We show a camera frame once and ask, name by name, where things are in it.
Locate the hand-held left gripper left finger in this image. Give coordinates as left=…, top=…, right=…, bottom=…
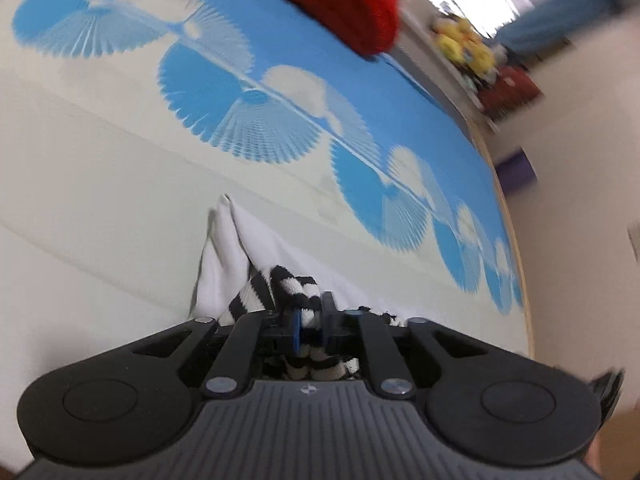
left=120, top=307, right=304, bottom=397

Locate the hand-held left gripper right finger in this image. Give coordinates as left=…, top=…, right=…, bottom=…
left=320, top=292, right=501, bottom=399

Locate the striped shirt with white vest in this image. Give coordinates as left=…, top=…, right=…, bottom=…
left=189, top=194, right=417, bottom=382

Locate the purple box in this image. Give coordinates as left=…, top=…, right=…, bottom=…
left=495, top=152, right=539, bottom=194

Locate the blue fan print bed sheet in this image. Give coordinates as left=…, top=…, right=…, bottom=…
left=0, top=0, right=527, bottom=466

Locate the dark red cushion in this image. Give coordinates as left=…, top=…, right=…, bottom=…
left=479, top=65, right=544, bottom=122

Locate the yellow plush toy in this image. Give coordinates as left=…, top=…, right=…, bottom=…
left=461, top=40, right=499, bottom=80
left=433, top=17, right=474, bottom=62

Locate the white windowsill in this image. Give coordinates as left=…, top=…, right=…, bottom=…
left=397, top=0, right=493, bottom=133

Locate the red folded blanket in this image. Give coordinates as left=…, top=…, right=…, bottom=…
left=210, top=0, right=401, bottom=57

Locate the blue curtain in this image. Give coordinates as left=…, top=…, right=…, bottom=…
left=497, top=0, right=622, bottom=59

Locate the wooden bed frame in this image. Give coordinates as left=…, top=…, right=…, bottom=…
left=380, top=54, right=537, bottom=357

